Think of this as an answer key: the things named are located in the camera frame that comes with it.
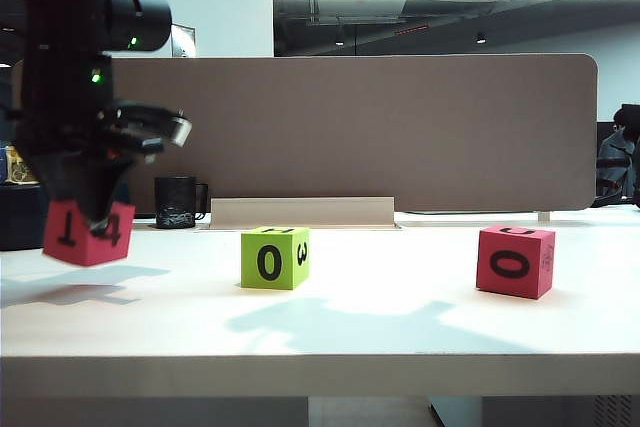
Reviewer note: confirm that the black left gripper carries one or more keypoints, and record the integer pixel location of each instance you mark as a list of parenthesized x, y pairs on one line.
[(75, 132)]

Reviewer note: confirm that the red foam block T 4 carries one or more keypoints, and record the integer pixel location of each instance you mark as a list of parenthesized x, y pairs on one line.
[(75, 247)]

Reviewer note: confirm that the green foam block 0 3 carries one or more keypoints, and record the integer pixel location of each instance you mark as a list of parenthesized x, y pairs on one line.
[(270, 259)]

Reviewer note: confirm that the red foam block O U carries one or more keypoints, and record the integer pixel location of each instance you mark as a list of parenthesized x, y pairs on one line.
[(510, 264)]

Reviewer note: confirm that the dark blue plastic case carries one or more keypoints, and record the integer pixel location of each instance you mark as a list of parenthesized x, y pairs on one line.
[(25, 217)]

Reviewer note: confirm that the blue lidded toy box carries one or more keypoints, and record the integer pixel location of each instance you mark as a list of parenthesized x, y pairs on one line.
[(17, 167)]

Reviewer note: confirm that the black glass mug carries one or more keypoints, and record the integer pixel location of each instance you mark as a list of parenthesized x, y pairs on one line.
[(174, 202)]

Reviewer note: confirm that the brown desk divider panel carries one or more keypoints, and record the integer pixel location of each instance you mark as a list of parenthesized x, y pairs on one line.
[(350, 132)]

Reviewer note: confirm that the black ceiling spot lamp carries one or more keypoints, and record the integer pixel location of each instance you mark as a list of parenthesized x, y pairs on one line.
[(481, 38)]

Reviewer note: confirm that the grey perforated cabinet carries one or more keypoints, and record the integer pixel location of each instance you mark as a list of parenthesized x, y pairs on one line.
[(560, 412)]

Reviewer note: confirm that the person in dark clothing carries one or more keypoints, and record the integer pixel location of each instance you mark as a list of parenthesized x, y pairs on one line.
[(620, 152)]

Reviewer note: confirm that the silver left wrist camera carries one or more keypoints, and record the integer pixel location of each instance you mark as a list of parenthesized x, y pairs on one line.
[(180, 131)]

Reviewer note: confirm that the silver wall plate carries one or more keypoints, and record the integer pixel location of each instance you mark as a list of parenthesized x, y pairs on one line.
[(186, 42)]

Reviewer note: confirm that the white divider foot bracket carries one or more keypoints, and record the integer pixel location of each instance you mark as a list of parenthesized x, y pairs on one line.
[(543, 217)]

